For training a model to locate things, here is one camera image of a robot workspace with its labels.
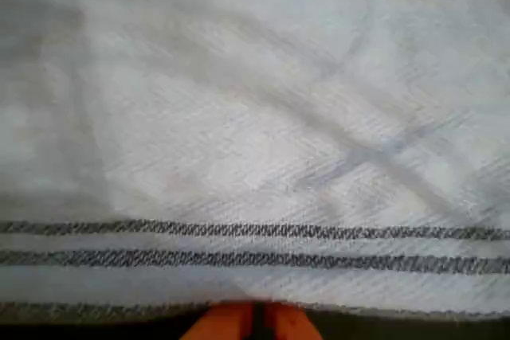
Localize white grey-striped towel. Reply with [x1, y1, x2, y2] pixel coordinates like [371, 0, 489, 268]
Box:
[0, 0, 510, 323]

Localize large dark grey desk mat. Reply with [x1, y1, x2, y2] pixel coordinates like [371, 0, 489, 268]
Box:
[0, 307, 510, 340]

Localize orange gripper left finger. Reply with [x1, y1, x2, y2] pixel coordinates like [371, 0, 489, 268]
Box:
[181, 301, 257, 340]

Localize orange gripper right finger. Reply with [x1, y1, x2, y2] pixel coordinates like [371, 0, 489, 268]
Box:
[264, 303, 320, 340]

